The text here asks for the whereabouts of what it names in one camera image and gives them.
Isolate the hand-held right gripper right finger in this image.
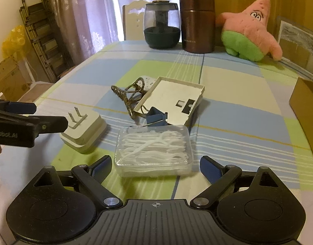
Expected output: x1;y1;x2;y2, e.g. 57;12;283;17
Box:
190;156;287;208

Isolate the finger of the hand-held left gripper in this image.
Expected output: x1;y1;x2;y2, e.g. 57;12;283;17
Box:
0;109;68;135
0;99;37;115

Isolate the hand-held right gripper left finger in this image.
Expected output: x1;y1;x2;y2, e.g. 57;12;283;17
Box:
26;155;121;209

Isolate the white power adapter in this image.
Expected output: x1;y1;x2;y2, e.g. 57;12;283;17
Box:
60;106;107;154

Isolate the clear floss pick box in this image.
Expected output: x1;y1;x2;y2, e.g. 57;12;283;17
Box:
113;125;193;178

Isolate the blue binder clip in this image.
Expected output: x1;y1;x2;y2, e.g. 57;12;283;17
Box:
139;106;170;127

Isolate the white shallow tray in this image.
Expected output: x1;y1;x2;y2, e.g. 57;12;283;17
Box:
134;76;205;129

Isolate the brown cardboard box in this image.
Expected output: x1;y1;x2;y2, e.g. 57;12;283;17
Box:
289;77;313;156

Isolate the yellow plastic bag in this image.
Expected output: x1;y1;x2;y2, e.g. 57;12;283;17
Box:
2;25;26;60

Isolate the folded metal ladder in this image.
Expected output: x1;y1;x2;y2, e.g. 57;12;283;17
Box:
18;0;75;83

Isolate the white remote control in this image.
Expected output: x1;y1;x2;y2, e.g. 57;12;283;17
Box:
140;75;157;87

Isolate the purple lace curtain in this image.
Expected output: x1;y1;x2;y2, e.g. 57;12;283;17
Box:
46;0;195;69

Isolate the cream wooden chair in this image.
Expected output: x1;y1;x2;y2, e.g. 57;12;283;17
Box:
122;0;149;41

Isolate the glass jar with dark base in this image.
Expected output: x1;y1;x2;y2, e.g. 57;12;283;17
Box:
143;0;181;49

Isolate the brown metal canister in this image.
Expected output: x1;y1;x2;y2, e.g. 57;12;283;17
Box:
179;0;216;54

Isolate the framed picture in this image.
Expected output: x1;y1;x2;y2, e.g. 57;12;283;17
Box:
275;16;313;79

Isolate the pink star plush toy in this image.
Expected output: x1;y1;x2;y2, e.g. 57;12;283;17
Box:
216;0;283;62

